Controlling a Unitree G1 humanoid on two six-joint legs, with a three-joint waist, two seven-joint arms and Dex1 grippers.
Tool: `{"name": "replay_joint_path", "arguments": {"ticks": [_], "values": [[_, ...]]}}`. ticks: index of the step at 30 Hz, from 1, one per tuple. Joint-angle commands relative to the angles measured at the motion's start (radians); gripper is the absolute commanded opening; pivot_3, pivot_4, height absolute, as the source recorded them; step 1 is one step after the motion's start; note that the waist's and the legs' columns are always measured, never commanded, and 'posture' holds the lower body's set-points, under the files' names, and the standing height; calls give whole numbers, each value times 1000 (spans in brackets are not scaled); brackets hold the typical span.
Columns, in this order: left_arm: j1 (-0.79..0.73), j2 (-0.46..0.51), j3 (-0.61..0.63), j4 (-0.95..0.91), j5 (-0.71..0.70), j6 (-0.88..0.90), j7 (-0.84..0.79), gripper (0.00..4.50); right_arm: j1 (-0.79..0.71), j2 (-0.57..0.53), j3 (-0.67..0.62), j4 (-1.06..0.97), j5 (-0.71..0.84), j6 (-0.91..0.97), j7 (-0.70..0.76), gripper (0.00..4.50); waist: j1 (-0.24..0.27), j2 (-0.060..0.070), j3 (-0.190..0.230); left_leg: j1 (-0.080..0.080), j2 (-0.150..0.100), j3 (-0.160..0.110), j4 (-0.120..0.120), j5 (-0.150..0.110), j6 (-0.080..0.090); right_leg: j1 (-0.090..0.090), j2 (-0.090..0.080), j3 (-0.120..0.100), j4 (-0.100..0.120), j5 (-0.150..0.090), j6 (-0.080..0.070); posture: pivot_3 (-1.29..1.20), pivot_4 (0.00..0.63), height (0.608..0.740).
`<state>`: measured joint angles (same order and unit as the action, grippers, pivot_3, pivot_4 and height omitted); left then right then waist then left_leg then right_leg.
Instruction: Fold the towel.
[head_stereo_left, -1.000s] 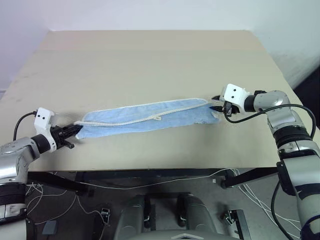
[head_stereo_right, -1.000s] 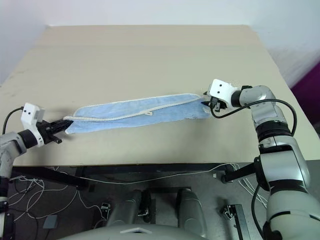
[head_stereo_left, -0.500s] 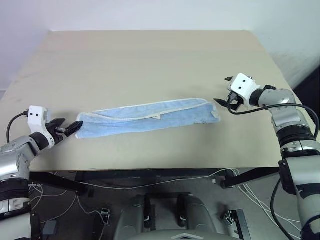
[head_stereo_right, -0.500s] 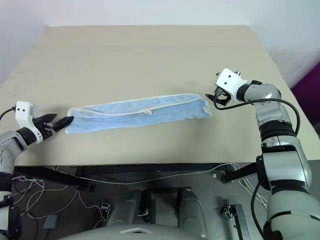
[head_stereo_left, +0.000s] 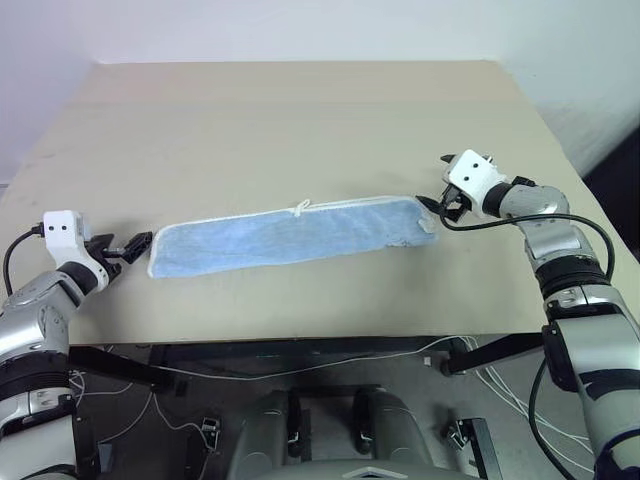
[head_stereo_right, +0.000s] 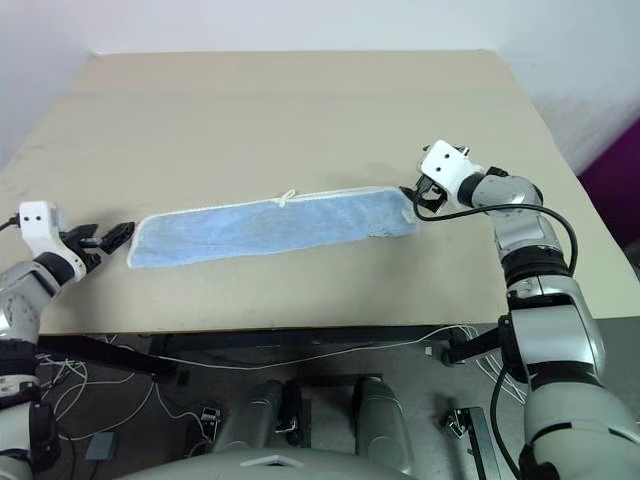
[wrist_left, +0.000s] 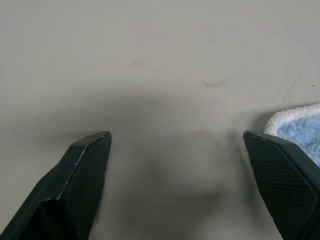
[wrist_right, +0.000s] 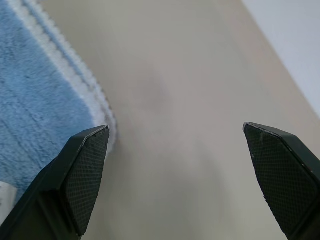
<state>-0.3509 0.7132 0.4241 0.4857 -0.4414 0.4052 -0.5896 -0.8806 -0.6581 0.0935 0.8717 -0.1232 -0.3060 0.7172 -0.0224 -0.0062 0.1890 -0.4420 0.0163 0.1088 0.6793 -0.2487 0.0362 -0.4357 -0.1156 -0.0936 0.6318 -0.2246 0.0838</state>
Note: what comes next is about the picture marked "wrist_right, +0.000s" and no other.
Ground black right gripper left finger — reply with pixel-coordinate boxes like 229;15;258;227
0;124;111;240

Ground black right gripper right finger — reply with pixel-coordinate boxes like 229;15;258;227
242;121;320;240

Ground blue towel with white trim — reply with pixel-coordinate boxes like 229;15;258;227
0;0;119;208

